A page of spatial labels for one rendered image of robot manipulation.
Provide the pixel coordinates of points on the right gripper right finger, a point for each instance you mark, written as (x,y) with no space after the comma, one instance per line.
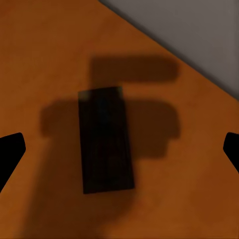
(231,148)

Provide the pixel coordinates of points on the mousetrap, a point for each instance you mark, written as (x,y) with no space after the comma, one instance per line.
(105,151)

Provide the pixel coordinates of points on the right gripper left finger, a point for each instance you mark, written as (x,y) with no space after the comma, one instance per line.
(12,149)

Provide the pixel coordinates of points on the cabinet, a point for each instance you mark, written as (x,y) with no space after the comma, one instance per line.
(185,186)

